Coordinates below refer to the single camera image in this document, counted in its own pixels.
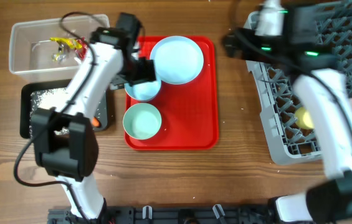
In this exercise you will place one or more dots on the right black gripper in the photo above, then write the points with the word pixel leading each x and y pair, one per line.
pixel 242 35

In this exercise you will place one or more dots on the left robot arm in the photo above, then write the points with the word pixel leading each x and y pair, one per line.
pixel 63 137

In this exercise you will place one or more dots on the light blue bowl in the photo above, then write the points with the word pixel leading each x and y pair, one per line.
pixel 143 91

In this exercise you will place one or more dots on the white rice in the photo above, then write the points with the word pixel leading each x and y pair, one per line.
pixel 54 97

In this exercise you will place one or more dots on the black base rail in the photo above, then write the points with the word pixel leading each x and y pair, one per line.
pixel 244 214

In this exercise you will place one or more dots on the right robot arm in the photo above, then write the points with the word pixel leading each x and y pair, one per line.
pixel 321 88

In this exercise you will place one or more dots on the orange carrot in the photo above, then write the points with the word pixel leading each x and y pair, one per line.
pixel 95 122

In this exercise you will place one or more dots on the black plastic tray bin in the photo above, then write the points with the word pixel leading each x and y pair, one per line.
pixel 26 96

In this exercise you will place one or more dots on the grey dishwasher rack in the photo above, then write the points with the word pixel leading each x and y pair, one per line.
pixel 287 142

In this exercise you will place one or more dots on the light blue plate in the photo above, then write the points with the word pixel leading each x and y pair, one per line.
pixel 178 60

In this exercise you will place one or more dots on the red serving tray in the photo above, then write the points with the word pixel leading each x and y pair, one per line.
pixel 189 111

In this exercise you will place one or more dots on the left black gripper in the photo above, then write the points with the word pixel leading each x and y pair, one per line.
pixel 148 71

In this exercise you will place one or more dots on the clear plastic waste bin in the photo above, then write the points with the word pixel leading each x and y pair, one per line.
pixel 30 52

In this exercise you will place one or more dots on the red wrapper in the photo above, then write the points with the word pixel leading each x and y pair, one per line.
pixel 83 49

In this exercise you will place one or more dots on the yellow candy wrapper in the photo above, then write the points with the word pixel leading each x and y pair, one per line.
pixel 65 46

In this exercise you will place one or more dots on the yellow plastic cup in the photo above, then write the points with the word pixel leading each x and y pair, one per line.
pixel 304 120

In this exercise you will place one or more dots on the mint green bowl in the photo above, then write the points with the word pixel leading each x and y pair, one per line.
pixel 142 121

